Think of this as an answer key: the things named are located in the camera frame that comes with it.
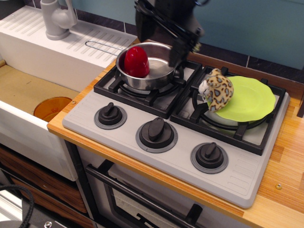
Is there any grey toy faucet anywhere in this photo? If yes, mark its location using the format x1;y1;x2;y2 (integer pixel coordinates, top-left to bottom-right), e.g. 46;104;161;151
40;0;77;40

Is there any middle black stove knob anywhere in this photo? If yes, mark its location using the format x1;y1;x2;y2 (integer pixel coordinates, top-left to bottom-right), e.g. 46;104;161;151
135;117;178;153

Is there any black stove knob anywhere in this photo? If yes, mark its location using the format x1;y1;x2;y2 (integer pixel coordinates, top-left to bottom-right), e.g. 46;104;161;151
94;102;127;130
135;117;178;153
190;142;228;174

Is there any left black burner grate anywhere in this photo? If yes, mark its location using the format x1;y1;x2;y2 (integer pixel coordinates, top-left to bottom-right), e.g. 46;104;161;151
94;61;203;119

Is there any grey toy stove top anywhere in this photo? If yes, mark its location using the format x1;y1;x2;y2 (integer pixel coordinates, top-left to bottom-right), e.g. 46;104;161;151
62;86;275;208

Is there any black oven door handle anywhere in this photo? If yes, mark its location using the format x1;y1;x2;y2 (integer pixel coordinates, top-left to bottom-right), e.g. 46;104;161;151
85;164;202;228

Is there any stuffed cheetah toy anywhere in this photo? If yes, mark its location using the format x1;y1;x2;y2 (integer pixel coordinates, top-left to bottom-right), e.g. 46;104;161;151
198;68;234;112

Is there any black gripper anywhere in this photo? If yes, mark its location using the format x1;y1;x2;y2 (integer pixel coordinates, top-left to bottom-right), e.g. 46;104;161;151
135;0;205;67

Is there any stainless steel pot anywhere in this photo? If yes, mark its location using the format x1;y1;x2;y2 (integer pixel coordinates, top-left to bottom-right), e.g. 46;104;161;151
84;40;180;91

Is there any red plastic pepper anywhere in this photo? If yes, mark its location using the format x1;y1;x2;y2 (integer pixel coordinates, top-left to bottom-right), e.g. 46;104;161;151
124;46;150;78

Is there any lime green plate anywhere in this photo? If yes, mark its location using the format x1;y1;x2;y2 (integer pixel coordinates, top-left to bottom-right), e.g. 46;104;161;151
215;76;276;122

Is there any left black stove knob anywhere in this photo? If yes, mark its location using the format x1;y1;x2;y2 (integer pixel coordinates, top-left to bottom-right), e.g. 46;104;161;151
94;102;127;130

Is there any right black stove knob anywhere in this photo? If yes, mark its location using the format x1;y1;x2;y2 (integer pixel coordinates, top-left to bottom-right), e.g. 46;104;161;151
190;142;228;174

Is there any white toy sink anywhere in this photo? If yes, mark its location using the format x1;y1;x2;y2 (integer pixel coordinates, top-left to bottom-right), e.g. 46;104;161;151
0;6;135;181

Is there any oven door with window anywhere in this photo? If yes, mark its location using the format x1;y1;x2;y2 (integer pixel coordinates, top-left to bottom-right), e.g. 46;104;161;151
78;148;246;228

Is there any black braided cable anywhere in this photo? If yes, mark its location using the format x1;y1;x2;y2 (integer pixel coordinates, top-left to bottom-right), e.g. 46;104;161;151
0;184;35;228

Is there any black burner grate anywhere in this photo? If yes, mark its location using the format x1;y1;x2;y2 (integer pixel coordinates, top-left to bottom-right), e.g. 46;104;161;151
94;61;203;119
171;66;290;155

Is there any wooden drawer front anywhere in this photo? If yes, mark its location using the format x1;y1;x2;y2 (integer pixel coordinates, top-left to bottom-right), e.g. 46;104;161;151
0;145;94;228

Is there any right black burner grate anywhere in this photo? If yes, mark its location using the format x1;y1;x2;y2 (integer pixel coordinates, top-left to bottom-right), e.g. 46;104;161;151
171;66;290;155

